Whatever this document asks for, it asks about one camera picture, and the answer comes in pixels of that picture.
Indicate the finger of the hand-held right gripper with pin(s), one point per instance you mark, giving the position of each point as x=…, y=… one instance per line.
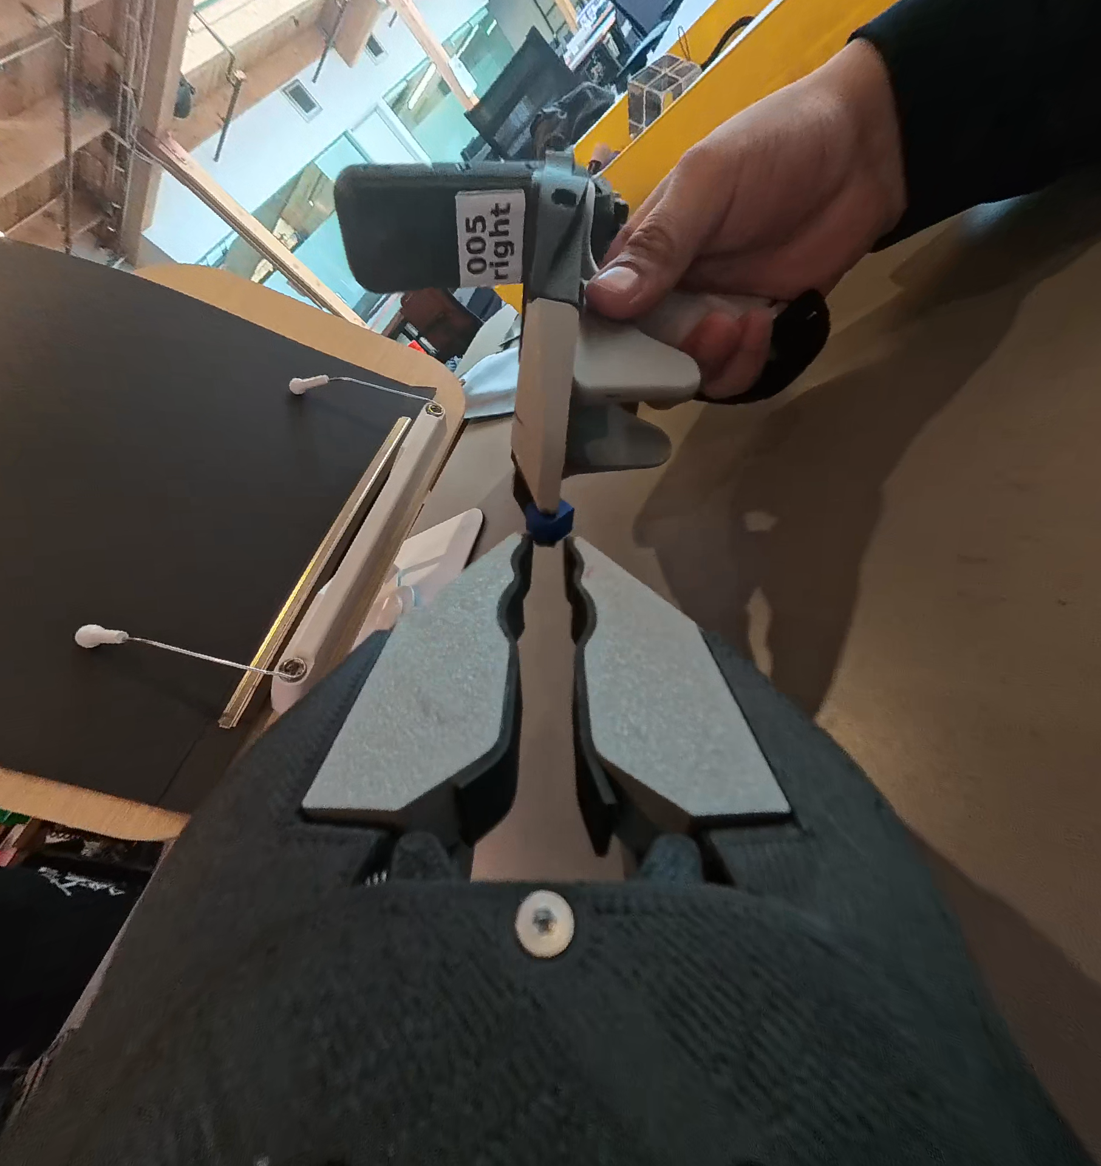
x=545, y=402
x=522, y=493

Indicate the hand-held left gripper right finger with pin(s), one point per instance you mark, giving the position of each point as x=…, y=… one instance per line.
x=686, y=720

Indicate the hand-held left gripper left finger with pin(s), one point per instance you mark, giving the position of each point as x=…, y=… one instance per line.
x=422, y=720

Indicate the small blue cube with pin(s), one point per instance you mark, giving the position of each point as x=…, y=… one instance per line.
x=550, y=527

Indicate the person's right forearm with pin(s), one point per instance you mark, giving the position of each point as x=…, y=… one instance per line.
x=1014, y=101

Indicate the person's right hand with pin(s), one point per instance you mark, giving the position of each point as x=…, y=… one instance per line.
x=768, y=201

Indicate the white board stand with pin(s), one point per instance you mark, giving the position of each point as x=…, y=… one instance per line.
x=413, y=474

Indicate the black monitor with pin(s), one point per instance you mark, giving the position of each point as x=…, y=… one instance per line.
x=522, y=92

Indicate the brown checkered box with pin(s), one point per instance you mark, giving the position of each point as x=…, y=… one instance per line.
x=663, y=92

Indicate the black board with wooden rim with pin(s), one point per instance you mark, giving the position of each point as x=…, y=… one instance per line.
x=149, y=502

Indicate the black printed cloth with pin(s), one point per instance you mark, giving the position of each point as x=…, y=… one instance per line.
x=49, y=948

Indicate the yellow partition panel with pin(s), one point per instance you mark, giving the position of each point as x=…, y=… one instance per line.
x=814, y=38

